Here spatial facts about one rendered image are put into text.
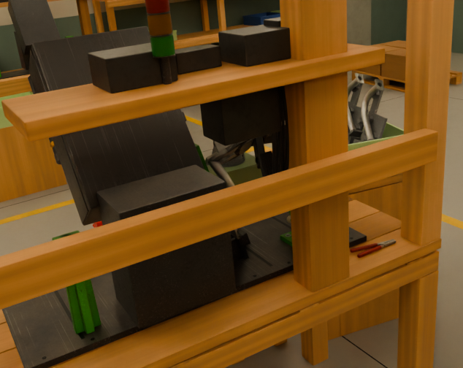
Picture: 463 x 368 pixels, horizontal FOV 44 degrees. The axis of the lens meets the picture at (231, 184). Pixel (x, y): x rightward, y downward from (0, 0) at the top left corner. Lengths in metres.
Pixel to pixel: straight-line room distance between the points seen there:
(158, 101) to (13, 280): 0.46
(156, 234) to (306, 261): 0.53
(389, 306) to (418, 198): 1.25
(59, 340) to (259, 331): 0.53
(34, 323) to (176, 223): 0.60
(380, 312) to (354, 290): 1.24
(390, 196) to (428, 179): 0.91
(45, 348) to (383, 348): 1.77
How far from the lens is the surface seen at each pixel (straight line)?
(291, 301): 1.65
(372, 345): 2.93
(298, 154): 1.52
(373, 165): 1.59
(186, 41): 7.29
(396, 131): 2.85
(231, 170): 2.42
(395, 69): 7.59
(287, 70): 1.35
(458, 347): 2.98
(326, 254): 1.65
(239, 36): 1.40
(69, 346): 1.58
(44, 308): 1.76
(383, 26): 10.28
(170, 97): 1.21
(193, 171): 1.61
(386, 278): 1.87
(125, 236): 1.25
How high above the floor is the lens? 1.80
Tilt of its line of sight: 22 degrees down
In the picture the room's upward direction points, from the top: 5 degrees counter-clockwise
